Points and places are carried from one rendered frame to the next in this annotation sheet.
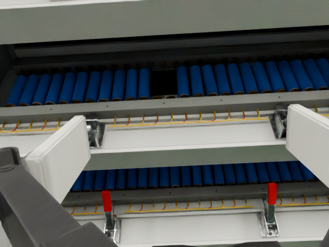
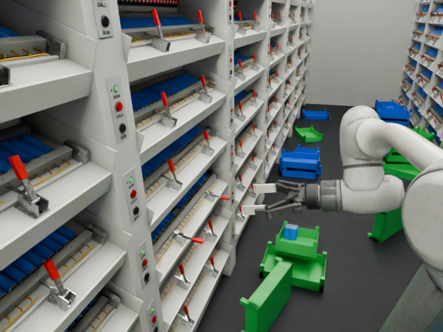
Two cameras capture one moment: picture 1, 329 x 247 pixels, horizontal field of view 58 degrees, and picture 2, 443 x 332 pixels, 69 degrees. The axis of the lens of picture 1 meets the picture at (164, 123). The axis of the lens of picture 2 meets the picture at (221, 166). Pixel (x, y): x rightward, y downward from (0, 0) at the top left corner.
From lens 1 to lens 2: 0.94 m
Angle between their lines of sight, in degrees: 64
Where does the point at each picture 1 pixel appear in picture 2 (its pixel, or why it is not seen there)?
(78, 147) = (251, 209)
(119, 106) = (177, 222)
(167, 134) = (192, 221)
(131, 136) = (186, 230)
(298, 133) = (260, 188)
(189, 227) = (198, 259)
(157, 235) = (194, 270)
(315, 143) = (265, 188)
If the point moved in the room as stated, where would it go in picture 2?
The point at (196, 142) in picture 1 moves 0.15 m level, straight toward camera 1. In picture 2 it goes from (201, 217) to (240, 227)
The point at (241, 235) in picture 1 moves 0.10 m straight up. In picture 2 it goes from (210, 247) to (209, 226)
